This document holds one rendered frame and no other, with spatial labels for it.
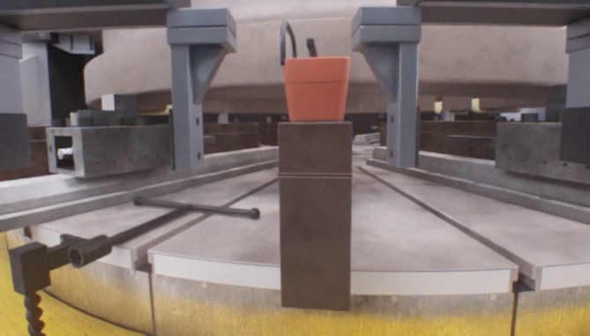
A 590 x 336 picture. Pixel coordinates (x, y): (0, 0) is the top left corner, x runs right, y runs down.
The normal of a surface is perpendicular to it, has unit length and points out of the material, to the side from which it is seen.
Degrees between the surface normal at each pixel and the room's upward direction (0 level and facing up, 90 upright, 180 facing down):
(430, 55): 90
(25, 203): 90
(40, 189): 71
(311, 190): 90
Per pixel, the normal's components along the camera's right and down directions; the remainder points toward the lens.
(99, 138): 0.87, 0.04
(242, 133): 0.61, 0.07
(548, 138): -0.96, 0.04
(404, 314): -0.05, 0.10
